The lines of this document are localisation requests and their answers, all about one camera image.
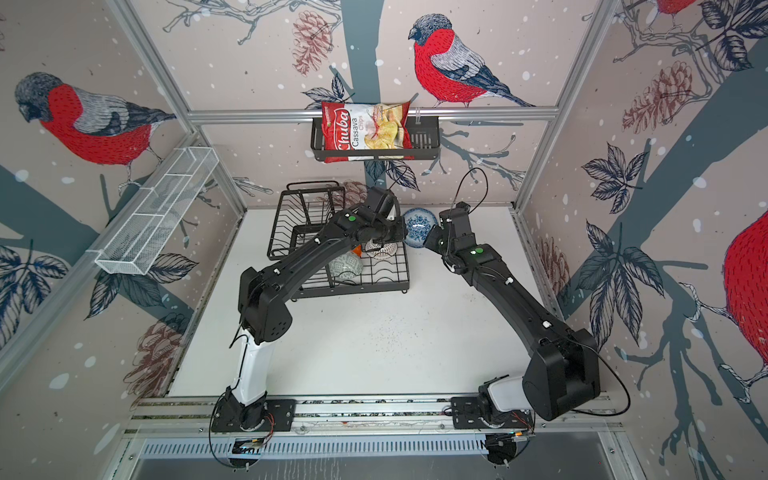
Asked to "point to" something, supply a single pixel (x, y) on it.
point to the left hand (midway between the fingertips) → (410, 232)
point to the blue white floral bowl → (418, 222)
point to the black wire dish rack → (301, 210)
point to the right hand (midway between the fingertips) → (427, 237)
